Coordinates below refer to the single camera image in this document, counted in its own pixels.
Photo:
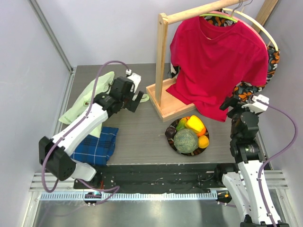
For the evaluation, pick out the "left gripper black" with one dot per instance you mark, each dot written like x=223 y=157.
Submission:
x=131 y=105

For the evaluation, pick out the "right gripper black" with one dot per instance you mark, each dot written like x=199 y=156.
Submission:
x=232 y=103

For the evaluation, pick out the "orange fruit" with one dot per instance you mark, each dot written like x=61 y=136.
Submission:
x=202 y=132

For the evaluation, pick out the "yellow lemon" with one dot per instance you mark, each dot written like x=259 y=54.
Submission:
x=203 y=141

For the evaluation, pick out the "dark purple fruit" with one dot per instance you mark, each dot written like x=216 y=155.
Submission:
x=170 y=132

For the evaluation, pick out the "yellow bell pepper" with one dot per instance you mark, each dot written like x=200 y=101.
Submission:
x=194 y=123

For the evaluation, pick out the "green avocado plastic bag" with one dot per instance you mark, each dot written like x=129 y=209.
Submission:
x=82 y=101

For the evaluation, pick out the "green cantaloupe melon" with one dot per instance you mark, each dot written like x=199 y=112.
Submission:
x=185 y=141

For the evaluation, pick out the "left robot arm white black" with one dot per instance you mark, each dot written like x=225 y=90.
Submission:
x=55 y=153

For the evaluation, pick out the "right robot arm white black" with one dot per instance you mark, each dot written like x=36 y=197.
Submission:
x=245 y=179

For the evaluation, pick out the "wooden clothes rack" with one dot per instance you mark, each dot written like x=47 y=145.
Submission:
x=166 y=105

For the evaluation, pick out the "orange black patterned garment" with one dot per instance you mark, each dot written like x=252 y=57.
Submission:
x=244 y=89

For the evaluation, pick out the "black fruit plate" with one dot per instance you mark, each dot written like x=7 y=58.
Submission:
x=195 y=152

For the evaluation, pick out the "green mango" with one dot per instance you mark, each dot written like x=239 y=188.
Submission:
x=181 y=124

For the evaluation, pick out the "blue plaid cloth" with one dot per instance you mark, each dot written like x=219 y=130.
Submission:
x=97 y=151

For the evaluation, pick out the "red t-shirt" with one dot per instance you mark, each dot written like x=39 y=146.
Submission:
x=212 y=61

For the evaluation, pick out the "green clothes hanger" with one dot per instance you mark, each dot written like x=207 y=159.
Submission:
x=229 y=17

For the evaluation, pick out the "cream clothes hanger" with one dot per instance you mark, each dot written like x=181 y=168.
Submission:
x=258 y=25

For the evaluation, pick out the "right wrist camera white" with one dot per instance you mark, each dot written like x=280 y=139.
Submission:
x=256 y=104

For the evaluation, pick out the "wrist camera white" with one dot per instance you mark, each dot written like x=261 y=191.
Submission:
x=135 y=78
x=256 y=104

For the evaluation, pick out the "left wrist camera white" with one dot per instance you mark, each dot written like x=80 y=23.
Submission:
x=135 y=78

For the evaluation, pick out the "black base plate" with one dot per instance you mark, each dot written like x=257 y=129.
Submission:
x=162 y=178

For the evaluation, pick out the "white slotted cable duct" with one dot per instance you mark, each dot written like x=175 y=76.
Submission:
x=90 y=196

